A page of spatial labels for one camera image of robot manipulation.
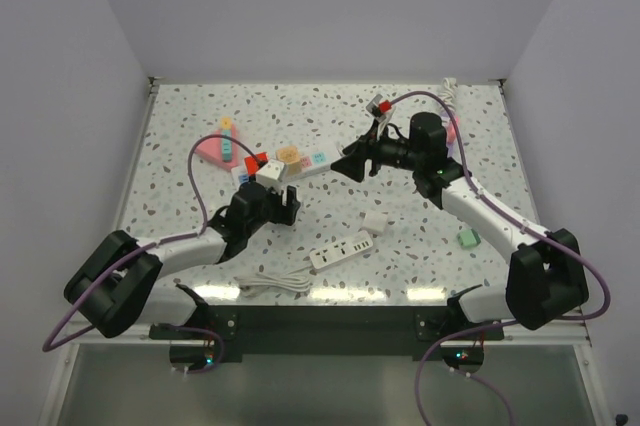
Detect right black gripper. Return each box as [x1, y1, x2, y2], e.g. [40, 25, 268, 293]
[331, 119, 423, 184]

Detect small white cube adapter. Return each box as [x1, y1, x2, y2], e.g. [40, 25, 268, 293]
[361, 210, 388, 236]

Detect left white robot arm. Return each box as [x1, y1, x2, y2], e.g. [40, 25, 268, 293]
[63, 182, 300, 338]

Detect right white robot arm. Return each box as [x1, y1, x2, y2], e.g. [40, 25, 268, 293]
[331, 112, 589, 339]

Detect pink plug adapter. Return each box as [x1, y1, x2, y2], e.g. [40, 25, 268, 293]
[443, 116, 459, 146]

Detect long white power strip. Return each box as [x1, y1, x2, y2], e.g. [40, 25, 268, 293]
[230, 141, 346, 186]

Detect red cube socket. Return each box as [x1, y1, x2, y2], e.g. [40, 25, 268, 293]
[244, 152, 269, 176]

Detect beige dragon cube socket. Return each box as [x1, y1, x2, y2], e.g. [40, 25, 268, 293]
[276, 145, 302, 177]

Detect white usb power strip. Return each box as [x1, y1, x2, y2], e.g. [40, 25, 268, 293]
[309, 231, 374, 271]

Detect pink triangular power strip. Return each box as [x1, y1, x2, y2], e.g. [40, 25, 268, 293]
[196, 117, 239, 171]

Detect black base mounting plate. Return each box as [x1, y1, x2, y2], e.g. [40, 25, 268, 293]
[149, 305, 475, 367]

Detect green cube socket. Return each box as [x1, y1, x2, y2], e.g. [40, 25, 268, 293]
[456, 228, 481, 250]

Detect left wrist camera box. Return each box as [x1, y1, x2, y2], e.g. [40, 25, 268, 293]
[255, 160, 287, 192]

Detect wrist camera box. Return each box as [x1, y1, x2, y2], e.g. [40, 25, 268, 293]
[365, 94, 394, 127]
[255, 160, 287, 192]

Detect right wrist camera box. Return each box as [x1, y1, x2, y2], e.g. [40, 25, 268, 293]
[365, 94, 394, 127]

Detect white power strip cord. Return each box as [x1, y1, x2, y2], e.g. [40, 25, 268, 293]
[236, 265, 319, 299]

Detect white coiled purple-strip cord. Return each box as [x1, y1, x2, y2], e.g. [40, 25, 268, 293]
[436, 77, 459, 116]

